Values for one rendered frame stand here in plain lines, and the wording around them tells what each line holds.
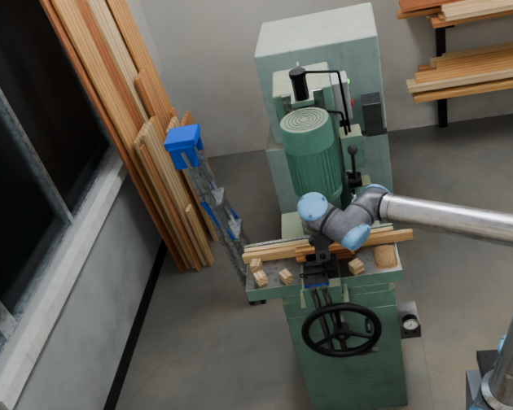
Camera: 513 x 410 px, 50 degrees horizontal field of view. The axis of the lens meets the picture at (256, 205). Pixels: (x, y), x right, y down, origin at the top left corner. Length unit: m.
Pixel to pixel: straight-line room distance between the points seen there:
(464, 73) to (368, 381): 2.21
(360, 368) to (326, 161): 1.04
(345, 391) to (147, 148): 1.68
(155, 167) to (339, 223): 1.83
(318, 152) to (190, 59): 2.68
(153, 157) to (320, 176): 1.51
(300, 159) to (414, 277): 1.63
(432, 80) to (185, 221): 1.90
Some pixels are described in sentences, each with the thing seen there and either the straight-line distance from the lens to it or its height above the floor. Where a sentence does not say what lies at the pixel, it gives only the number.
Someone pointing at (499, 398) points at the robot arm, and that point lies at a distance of 1.78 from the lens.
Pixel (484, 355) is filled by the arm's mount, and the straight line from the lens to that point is 2.24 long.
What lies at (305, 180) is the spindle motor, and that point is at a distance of 1.90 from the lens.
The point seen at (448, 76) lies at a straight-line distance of 3.94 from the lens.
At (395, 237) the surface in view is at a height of 0.92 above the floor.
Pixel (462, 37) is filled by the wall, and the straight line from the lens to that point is 4.34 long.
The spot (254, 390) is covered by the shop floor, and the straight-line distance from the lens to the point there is 2.97.
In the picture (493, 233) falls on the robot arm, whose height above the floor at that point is 1.38.
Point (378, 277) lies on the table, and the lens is 2.12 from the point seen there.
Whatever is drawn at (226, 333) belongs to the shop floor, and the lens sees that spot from 3.24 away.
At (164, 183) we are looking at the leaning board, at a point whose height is 0.70.
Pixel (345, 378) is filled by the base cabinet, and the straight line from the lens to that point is 2.59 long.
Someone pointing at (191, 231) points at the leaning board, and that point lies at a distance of 3.51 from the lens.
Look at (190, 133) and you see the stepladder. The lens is 2.73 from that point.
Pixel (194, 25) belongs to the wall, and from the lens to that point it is 4.28.
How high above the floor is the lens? 2.40
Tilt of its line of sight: 36 degrees down
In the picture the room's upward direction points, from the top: 16 degrees counter-clockwise
